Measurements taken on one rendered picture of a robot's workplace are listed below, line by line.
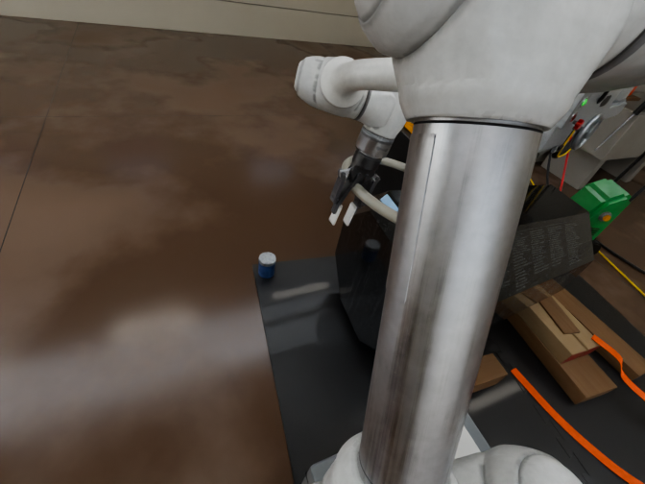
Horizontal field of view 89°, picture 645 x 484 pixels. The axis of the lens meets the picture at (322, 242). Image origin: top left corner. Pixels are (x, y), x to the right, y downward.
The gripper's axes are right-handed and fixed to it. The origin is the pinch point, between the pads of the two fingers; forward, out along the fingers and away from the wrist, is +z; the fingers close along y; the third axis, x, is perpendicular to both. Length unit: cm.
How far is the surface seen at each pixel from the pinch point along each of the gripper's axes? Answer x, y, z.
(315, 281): 52, 43, 85
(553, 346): -34, 145, 54
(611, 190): 34, 247, -14
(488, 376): -35, 97, 66
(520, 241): -7, 90, 3
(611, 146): 93, 342, -36
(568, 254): -15, 121, 4
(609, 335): -39, 196, 50
